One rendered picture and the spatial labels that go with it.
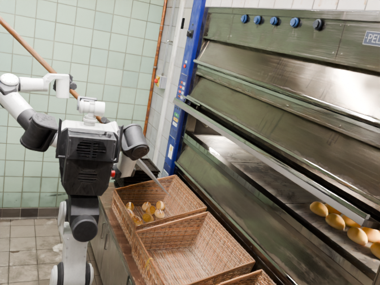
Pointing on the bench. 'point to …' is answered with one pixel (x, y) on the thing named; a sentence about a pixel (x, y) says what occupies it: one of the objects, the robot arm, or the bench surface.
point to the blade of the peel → (149, 173)
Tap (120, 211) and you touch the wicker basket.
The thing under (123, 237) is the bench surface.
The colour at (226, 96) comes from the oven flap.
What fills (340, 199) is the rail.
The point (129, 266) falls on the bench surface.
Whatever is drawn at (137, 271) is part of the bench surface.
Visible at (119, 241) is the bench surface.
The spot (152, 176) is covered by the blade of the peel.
